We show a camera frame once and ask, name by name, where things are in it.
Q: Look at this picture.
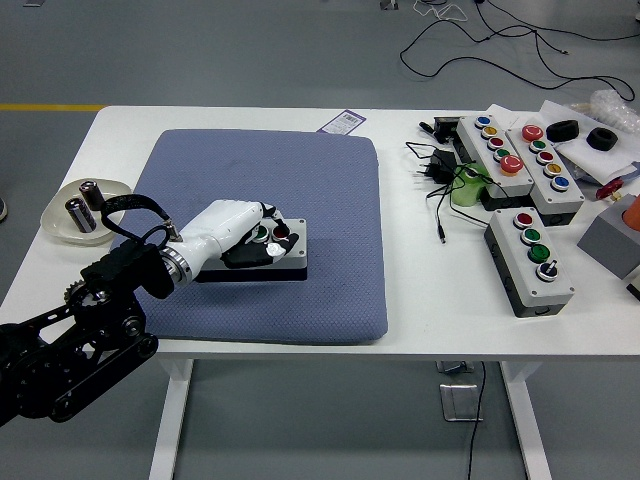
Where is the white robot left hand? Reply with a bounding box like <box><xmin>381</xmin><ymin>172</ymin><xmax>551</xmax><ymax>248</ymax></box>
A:
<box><xmin>174</xmin><ymin>198</ymin><xmax>301</xmax><ymax>275</ymax></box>

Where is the grey button box dark base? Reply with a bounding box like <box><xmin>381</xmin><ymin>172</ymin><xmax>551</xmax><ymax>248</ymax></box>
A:
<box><xmin>192</xmin><ymin>217</ymin><xmax>309</xmax><ymax>284</ymax></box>

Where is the five-button box blue end button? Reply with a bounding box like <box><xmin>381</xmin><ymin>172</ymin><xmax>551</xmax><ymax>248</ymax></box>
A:
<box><xmin>456</xmin><ymin>115</ymin><xmax>536</xmax><ymax>211</ymax></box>

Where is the five-button box red mushroom end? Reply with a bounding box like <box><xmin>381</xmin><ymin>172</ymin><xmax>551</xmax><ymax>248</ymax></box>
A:
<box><xmin>505</xmin><ymin>122</ymin><xmax>586</xmax><ymax>227</ymax></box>

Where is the blue-grey padded mat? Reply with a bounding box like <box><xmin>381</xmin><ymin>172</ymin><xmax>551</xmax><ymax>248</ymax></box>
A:
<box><xmin>112</xmin><ymin>128</ymin><xmax>390</xmax><ymax>346</ymax></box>

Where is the dark cylindrical battery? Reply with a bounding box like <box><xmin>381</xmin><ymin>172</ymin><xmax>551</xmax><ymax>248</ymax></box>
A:
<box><xmin>65</xmin><ymin>197</ymin><xmax>98</xmax><ymax>234</ymax></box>
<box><xmin>79</xmin><ymin>180</ymin><xmax>107</xmax><ymax>211</ymax></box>

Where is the purple barcode label card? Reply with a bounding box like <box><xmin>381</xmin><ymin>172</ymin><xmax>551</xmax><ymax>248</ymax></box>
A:
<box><xmin>317</xmin><ymin>109</ymin><xmax>367</xmax><ymax>135</ymax></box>

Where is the white shallow dish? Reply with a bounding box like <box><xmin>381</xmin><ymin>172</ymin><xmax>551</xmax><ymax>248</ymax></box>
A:
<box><xmin>41</xmin><ymin>178</ymin><xmax>135</xmax><ymax>246</ymax></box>

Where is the white table leg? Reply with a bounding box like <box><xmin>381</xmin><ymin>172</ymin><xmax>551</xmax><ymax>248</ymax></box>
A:
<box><xmin>148</xmin><ymin>358</ymin><xmax>196</xmax><ymax>480</ymax></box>
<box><xmin>499</xmin><ymin>360</ymin><xmax>554</xmax><ymax>480</ymax></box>

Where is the black power adapter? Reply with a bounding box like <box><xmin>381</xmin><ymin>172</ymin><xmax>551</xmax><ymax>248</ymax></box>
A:
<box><xmin>413</xmin><ymin>148</ymin><xmax>459</xmax><ymax>185</ymax></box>

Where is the small black device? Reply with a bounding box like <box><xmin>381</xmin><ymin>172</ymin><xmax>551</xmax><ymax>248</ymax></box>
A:
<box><xmin>418</xmin><ymin>116</ymin><xmax>464</xmax><ymax>144</ymax></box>

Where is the light green plastic piece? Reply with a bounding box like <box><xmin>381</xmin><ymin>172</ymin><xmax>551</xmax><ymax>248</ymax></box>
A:
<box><xmin>451</xmin><ymin>167</ymin><xmax>494</xmax><ymax>208</ymax></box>

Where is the metal floor socket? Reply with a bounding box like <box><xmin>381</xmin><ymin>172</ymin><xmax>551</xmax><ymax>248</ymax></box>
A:
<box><xmin>438</xmin><ymin>382</ymin><xmax>485</xmax><ymax>423</ymax></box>

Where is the grey block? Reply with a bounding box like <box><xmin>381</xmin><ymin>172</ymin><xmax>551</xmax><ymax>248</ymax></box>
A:
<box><xmin>577</xmin><ymin>192</ymin><xmax>640</xmax><ymax>281</ymax></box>

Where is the clear bubble wrap bag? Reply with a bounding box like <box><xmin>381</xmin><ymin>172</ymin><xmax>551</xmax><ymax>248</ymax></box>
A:
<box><xmin>569</xmin><ymin>89</ymin><xmax>640</xmax><ymax>134</ymax></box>

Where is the orange object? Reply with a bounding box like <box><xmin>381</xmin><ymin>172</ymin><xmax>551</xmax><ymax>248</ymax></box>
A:
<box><xmin>622</xmin><ymin>193</ymin><xmax>640</xmax><ymax>229</ymax></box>

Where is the black adapter cord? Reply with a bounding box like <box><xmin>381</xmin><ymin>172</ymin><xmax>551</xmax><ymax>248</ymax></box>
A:
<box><xmin>403</xmin><ymin>141</ymin><xmax>494</xmax><ymax>245</ymax></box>

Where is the four-button box with switch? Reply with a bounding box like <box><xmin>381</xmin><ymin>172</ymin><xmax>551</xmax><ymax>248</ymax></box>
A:
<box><xmin>483</xmin><ymin>207</ymin><xmax>576</xmax><ymax>319</ymax></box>

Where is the white floor cable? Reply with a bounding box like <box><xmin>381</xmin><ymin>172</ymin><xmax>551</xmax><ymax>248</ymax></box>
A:
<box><xmin>413</xmin><ymin>0</ymin><xmax>469</xmax><ymax>22</ymax></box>

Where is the black cable under table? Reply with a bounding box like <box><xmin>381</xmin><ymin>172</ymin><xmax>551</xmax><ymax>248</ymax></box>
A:
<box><xmin>467</xmin><ymin>362</ymin><xmax>489</xmax><ymax>480</ymax></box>

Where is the long black floor cable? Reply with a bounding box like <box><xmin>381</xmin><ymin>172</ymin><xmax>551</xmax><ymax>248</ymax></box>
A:
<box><xmin>399</xmin><ymin>14</ymin><xmax>636</xmax><ymax>104</ymax></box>

